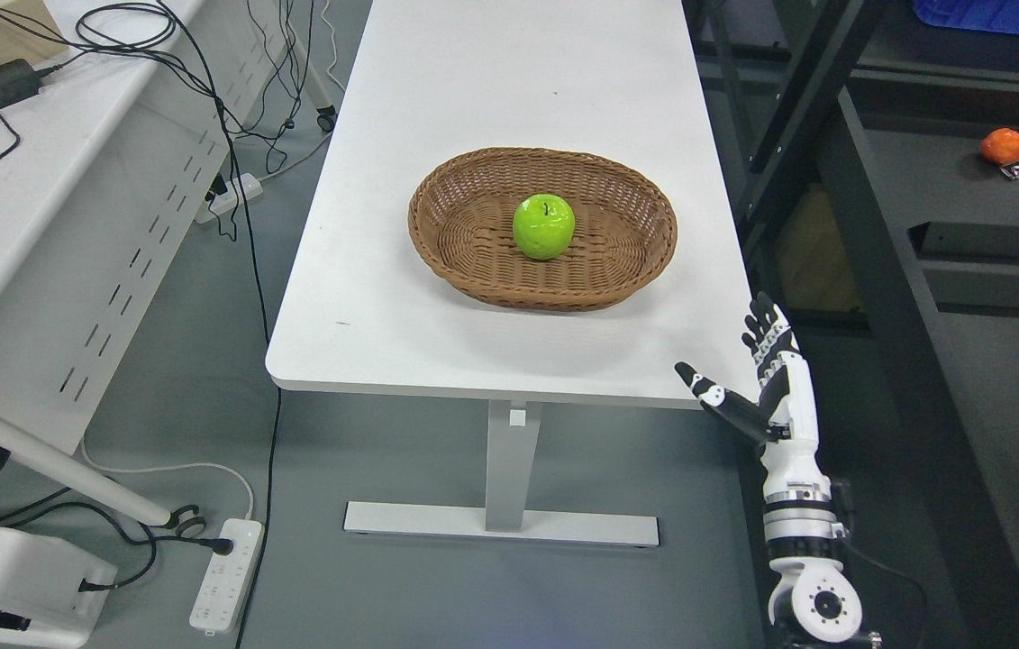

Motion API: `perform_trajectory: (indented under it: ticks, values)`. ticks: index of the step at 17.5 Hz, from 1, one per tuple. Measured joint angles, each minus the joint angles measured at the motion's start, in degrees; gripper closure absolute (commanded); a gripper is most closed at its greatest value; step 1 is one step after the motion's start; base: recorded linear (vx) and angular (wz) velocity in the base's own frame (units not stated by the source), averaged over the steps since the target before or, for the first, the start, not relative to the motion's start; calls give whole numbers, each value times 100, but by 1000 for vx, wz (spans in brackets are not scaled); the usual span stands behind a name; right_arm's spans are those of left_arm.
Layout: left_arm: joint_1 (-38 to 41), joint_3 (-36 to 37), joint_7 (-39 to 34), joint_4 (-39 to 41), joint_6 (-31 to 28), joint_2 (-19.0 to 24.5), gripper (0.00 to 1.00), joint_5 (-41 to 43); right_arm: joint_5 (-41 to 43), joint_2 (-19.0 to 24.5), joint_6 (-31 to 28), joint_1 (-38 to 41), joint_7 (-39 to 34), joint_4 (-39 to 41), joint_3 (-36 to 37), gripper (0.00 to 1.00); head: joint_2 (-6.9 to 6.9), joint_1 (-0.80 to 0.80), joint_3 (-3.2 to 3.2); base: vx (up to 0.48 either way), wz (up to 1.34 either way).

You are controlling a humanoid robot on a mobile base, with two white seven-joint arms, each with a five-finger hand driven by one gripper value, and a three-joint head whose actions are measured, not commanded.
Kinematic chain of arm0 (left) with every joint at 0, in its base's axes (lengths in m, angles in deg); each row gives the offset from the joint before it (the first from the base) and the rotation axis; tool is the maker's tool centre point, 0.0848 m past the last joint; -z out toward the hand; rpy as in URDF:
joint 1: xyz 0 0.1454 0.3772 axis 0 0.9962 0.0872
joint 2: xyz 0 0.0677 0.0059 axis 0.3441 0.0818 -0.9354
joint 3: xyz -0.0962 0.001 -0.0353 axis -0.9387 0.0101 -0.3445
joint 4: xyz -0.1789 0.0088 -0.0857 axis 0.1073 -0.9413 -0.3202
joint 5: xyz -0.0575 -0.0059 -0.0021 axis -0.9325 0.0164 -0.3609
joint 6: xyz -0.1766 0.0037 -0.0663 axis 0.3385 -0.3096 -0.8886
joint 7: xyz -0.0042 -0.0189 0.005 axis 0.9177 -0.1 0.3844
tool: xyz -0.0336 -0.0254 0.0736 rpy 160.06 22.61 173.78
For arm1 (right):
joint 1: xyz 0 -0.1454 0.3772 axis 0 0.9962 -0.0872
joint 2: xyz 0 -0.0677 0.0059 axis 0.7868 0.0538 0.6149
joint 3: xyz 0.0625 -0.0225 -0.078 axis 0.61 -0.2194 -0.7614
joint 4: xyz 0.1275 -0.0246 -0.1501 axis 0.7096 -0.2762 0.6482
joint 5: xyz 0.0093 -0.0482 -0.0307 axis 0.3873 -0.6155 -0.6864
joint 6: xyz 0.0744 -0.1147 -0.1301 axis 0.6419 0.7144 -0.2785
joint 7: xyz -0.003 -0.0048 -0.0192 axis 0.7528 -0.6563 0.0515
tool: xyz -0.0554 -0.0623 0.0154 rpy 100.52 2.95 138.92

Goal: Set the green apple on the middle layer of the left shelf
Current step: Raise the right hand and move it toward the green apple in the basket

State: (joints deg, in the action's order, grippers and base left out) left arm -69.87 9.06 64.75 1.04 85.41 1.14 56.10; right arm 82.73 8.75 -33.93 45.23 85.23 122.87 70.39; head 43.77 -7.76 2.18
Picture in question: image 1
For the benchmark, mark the white power strip far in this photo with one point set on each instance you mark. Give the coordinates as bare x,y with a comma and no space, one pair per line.
235,194

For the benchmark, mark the brown wicker basket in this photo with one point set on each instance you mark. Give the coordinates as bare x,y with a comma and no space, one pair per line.
460,221

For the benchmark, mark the green apple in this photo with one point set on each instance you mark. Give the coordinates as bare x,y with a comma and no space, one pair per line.
543,226

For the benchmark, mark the black metal shelf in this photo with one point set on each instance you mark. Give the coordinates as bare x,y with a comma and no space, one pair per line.
849,133

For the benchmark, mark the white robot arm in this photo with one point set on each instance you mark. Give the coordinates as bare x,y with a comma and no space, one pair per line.
813,605

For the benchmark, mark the orange toy on shelf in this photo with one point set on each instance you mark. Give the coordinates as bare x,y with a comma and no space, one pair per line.
1001,147

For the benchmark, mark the white box appliance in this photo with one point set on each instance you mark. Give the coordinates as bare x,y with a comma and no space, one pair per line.
43,596

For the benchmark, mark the white perforated side desk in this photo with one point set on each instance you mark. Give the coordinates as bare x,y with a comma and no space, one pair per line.
116,159

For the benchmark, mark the white power strip near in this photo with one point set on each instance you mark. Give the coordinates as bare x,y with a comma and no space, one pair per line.
228,578

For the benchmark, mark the white standing desk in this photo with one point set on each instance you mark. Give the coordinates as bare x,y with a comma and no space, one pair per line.
363,313

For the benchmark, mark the white power strip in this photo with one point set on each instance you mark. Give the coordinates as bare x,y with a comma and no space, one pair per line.
235,194
228,578

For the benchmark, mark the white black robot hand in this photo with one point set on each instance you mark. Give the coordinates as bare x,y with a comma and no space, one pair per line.
782,422

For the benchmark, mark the black power adapter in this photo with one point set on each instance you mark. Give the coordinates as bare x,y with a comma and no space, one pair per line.
19,80

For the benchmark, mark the blue bin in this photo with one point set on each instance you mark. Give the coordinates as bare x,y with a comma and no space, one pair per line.
973,16

